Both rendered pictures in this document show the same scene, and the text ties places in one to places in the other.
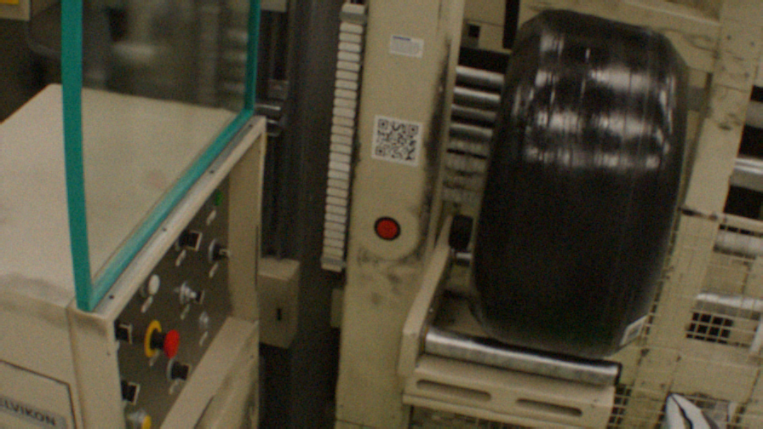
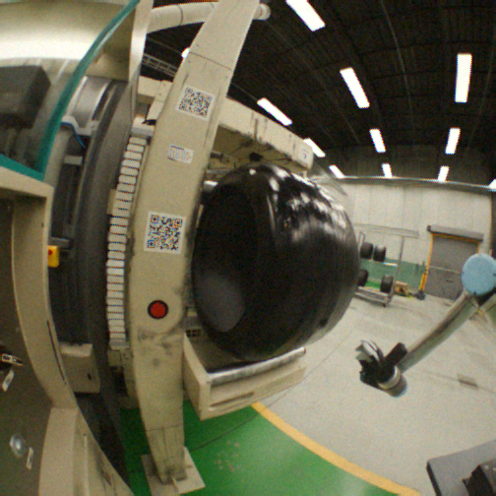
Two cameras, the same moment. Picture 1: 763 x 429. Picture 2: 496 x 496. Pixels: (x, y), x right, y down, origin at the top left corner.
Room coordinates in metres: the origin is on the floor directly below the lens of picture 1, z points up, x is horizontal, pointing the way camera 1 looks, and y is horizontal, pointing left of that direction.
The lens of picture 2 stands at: (1.09, 0.11, 1.24)
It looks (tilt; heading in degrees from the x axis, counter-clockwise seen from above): 4 degrees down; 316
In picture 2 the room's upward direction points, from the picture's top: 10 degrees clockwise
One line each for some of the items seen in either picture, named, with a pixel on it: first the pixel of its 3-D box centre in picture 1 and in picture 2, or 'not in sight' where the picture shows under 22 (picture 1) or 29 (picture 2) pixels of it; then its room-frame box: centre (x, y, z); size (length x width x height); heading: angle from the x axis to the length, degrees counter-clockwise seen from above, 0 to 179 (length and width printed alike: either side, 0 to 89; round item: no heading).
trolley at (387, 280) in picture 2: not in sight; (376, 269); (1.79, -5.74, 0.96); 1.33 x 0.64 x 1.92; 178
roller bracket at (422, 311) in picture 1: (433, 291); (180, 345); (1.52, -0.10, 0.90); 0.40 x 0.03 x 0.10; 169
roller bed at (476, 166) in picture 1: (456, 124); not in sight; (1.90, -0.13, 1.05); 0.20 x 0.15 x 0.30; 79
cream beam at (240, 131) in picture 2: not in sight; (255, 141); (1.75, -0.46, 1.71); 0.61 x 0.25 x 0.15; 79
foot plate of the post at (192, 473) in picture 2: not in sight; (170, 470); (1.51, -0.02, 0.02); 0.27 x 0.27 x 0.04; 79
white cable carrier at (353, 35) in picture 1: (347, 138); (120, 241); (1.50, 0.07, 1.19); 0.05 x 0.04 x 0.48; 169
